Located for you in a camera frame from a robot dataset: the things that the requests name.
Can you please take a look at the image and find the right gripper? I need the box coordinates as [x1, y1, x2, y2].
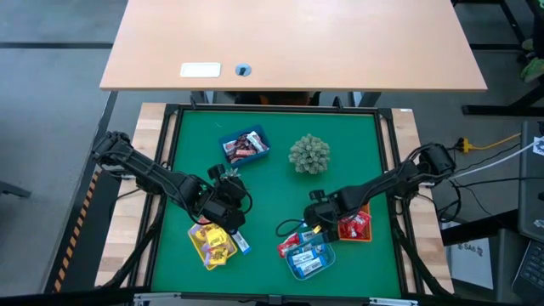
[302, 190, 346, 244]

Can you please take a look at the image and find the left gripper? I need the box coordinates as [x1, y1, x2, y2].
[198, 163, 254, 233]

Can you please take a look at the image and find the red Skittles pack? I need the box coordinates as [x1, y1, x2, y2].
[276, 232, 301, 259]
[348, 211, 372, 233]
[338, 220, 358, 240]

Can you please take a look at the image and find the white red chocolate bar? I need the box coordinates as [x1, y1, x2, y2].
[247, 130, 269, 153]

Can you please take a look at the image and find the teal plastic basket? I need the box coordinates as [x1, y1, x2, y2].
[285, 233, 337, 281]

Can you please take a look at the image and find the orange plastic basket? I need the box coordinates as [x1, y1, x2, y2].
[337, 202, 373, 243]

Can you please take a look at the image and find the green table mat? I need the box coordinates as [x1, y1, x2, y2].
[150, 109, 403, 298]

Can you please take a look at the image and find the yellow plastic basket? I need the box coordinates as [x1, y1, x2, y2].
[187, 221, 238, 271]

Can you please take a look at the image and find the dark blue plastic tray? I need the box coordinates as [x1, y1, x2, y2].
[218, 123, 272, 167]

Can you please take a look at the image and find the pale green pinecone plant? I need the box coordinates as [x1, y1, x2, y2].
[287, 133, 332, 175]

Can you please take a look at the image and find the white rectangular desk plate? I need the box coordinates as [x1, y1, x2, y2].
[179, 61, 223, 79]

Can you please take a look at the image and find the white labelled box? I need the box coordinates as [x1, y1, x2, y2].
[445, 236, 496, 291]

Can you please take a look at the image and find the black yellow hazard strip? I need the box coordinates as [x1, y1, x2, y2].
[51, 169, 99, 294]

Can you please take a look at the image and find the light wooden desk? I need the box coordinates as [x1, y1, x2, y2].
[99, 0, 489, 93]

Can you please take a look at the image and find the black keyboard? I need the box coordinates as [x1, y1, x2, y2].
[511, 240, 544, 303]

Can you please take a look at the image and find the grey equipment case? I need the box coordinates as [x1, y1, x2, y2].
[517, 120, 544, 244]

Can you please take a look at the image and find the black chair base leg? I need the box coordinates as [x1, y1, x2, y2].
[0, 180, 33, 200]

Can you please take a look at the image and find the person's foot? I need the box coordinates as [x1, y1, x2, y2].
[520, 57, 544, 84]

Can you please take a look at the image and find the person's leg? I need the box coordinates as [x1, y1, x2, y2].
[531, 23, 544, 60]

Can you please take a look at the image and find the black looped cable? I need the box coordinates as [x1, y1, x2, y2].
[275, 218, 305, 238]

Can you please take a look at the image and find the black cable sleeve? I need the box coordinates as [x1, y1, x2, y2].
[99, 199, 167, 290]
[388, 199, 454, 297]

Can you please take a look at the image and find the black metal table frame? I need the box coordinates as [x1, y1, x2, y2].
[144, 103, 409, 301]

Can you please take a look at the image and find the yellow power cable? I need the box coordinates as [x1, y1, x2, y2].
[457, 132, 523, 154]

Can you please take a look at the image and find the white cable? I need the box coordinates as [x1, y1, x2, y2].
[450, 139, 537, 182]

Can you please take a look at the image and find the black desk leg frame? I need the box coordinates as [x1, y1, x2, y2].
[462, 50, 544, 116]

